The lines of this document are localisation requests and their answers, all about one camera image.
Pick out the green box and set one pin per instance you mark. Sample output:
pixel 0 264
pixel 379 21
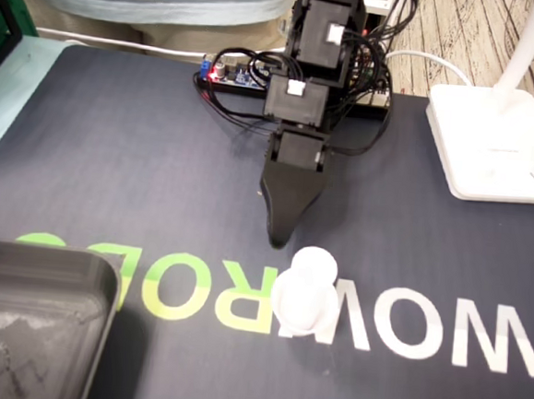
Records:
pixel 25 14

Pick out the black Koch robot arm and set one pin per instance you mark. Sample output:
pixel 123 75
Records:
pixel 322 28

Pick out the blue voltage converter board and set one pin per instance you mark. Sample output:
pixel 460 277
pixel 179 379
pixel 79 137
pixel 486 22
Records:
pixel 240 75

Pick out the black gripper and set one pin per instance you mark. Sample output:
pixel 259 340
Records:
pixel 301 150

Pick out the black plastic tray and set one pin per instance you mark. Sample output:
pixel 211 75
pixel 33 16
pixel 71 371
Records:
pixel 30 329

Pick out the white flanged plastic cylinder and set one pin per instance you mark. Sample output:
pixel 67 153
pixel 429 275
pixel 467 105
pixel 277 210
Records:
pixel 305 304

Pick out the dark grey WOWROBO mat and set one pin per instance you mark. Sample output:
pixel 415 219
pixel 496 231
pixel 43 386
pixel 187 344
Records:
pixel 113 150

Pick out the white desk lamp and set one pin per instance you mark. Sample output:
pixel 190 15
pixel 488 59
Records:
pixel 484 142

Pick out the robot motor controller board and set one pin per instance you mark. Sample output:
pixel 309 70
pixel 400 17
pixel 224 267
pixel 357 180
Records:
pixel 374 94

